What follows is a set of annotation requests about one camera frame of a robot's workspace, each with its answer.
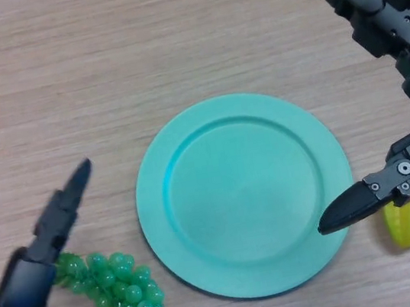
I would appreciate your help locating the green grapes bunch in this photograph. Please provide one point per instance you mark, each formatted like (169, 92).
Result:
(128, 288)

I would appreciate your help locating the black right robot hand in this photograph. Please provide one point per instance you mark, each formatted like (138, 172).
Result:
(378, 23)

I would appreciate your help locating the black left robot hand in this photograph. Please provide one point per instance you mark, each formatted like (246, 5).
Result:
(18, 301)

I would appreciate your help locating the round green plate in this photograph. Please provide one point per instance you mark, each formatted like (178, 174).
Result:
(242, 198)

